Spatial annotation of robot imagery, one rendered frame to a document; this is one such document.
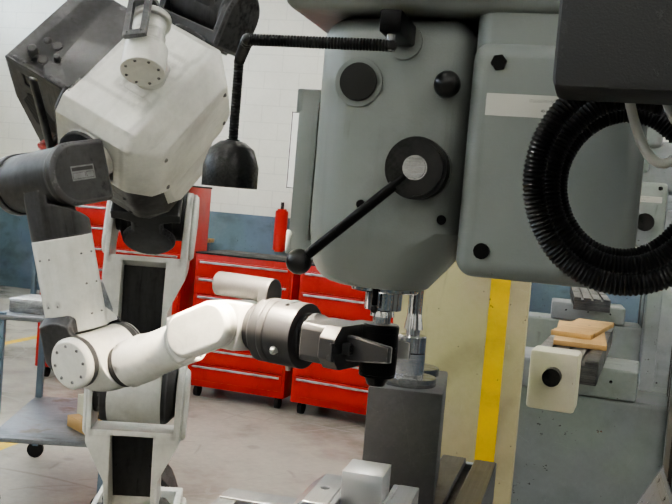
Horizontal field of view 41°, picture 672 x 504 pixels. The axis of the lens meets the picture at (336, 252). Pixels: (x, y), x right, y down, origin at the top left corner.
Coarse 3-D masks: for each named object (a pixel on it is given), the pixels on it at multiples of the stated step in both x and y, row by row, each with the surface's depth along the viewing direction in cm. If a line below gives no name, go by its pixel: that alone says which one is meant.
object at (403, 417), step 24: (408, 384) 146; (432, 384) 148; (384, 408) 145; (408, 408) 144; (432, 408) 144; (384, 432) 145; (408, 432) 144; (432, 432) 144; (384, 456) 145; (408, 456) 145; (432, 456) 144; (408, 480) 145; (432, 480) 144
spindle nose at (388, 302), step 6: (366, 294) 113; (384, 294) 112; (390, 294) 112; (366, 300) 113; (378, 300) 112; (384, 300) 112; (390, 300) 112; (396, 300) 112; (366, 306) 113; (378, 306) 112; (384, 306) 112; (390, 306) 112; (396, 306) 113
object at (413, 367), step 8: (416, 344) 148; (424, 344) 149; (416, 352) 148; (424, 352) 149; (400, 360) 149; (408, 360) 148; (416, 360) 148; (424, 360) 149; (400, 368) 149; (408, 368) 148; (416, 368) 148; (400, 376) 149; (408, 376) 148; (416, 376) 148
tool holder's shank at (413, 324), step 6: (420, 294) 148; (414, 300) 148; (420, 300) 149; (408, 306) 149; (414, 306) 148; (420, 306) 149; (408, 312) 149; (414, 312) 148; (420, 312) 149; (408, 318) 149; (414, 318) 148; (420, 318) 149; (408, 324) 149; (414, 324) 148; (420, 324) 149; (408, 330) 149; (414, 330) 149
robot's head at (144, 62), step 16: (160, 16) 138; (160, 32) 136; (128, 48) 133; (144, 48) 132; (160, 48) 134; (128, 64) 133; (144, 64) 133; (160, 64) 133; (128, 80) 136; (144, 80) 136; (160, 80) 136
